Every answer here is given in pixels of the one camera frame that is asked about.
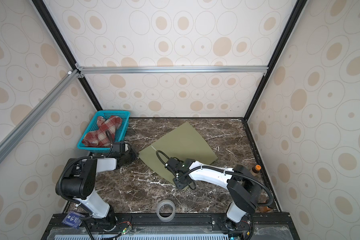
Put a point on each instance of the brown bottle orange cap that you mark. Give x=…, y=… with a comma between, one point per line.
x=255, y=170

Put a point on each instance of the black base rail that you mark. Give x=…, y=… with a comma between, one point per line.
x=268, y=226

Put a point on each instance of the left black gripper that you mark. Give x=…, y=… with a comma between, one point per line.
x=134, y=155

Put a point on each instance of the left slanted aluminium rail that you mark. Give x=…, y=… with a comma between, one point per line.
x=14, y=137

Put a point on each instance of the teal plastic basket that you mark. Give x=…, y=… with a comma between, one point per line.
x=120, y=133

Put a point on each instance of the red plaid skirt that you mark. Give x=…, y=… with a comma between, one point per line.
x=105, y=134

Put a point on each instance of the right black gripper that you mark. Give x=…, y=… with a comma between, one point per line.
x=178, y=186

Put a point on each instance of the blue card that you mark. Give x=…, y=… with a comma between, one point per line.
x=73, y=220

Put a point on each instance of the horizontal aluminium rail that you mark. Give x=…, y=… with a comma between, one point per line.
x=173, y=70

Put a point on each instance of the olive green skirt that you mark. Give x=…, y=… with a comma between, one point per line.
x=184, y=142

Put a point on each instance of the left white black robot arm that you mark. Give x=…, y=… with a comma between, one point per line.
x=76, y=183

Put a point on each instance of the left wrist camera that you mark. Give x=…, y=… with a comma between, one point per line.
x=118, y=149

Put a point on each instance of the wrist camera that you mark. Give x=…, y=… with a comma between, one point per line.
x=173, y=164
x=118, y=149

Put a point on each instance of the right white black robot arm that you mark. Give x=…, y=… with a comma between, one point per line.
x=246, y=192

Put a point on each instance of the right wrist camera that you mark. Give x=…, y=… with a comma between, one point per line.
x=173, y=164

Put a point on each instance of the clear tape roll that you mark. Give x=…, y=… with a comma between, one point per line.
x=166, y=211

